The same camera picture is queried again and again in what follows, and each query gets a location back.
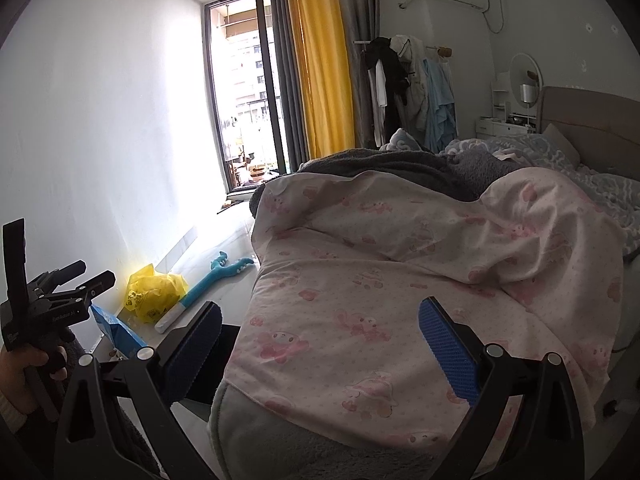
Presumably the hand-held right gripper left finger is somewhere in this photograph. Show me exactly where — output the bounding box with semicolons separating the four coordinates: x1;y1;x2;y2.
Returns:
52;301;223;480

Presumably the white hanging jacket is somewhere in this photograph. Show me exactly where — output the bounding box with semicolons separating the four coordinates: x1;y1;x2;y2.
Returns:
390;34;428;133

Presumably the wide grey curtain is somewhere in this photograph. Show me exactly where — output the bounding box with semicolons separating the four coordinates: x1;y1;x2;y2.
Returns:
332;0;383;148

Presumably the clothes rack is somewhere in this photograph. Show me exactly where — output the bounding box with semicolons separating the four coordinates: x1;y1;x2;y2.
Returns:
354;35;453;153

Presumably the narrow grey curtain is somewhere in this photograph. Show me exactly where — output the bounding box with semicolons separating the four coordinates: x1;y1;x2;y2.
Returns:
267;0;311;161

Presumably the blue flat package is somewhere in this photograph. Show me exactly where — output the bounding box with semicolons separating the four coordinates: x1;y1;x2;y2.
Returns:
90;305;148;359

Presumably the dark grey fleece blanket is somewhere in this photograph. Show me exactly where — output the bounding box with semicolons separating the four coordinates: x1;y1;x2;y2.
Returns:
248;147;493;216

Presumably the teal dinosaur back scratcher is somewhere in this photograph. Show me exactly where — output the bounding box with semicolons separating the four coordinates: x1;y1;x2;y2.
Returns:
155;251;256;333

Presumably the beige pillow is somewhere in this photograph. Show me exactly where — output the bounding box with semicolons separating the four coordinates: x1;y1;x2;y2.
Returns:
542;122;581;168

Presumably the person's left hand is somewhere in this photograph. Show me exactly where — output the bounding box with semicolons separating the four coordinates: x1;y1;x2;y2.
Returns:
0;346;49;413

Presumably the white desk organiser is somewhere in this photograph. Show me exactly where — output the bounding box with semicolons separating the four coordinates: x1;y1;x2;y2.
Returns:
491;72;512;121

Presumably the yellow plastic bag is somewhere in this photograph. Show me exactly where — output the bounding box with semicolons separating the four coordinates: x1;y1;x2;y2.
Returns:
122;263;190;325

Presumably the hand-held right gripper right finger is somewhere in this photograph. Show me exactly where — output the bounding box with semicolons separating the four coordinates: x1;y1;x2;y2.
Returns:
418;296;585;480

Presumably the light blue hanging garment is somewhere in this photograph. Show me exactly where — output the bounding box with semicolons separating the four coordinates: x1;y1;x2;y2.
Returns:
424;57;458;153

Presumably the yellow curtain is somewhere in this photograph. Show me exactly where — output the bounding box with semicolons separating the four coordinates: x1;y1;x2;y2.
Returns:
285;0;356;161

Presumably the white vanity table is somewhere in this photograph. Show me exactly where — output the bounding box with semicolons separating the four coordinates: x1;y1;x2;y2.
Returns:
475;115;538;136

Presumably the white hanging shirt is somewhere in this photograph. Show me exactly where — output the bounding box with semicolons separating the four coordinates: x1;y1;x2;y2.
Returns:
374;57;388;108

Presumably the blue patterned quilt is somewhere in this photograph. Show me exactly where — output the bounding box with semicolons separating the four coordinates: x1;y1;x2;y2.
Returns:
445;132;640;261

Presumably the person's left forearm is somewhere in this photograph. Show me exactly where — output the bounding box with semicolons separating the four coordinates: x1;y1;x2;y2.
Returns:
0;392;28;433

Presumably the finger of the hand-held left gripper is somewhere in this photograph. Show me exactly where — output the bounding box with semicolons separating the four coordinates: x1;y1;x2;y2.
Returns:
50;260;87;283
75;270;117;301

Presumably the beige upholstered headboard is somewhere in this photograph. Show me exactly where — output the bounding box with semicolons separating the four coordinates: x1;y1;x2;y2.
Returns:
540;86;640;181

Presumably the light blue plush pillow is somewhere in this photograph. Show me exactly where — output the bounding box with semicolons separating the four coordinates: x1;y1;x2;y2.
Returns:
378;128;433;153

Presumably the glass balcony door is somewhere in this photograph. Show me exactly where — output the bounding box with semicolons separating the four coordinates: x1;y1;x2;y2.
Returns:
202;0;296;196

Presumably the round white mirror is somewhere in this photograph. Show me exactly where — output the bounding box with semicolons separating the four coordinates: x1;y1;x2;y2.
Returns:
510;52;543;116

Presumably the pink cartoon print blanket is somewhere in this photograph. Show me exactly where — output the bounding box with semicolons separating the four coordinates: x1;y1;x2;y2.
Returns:
222;167;626;456

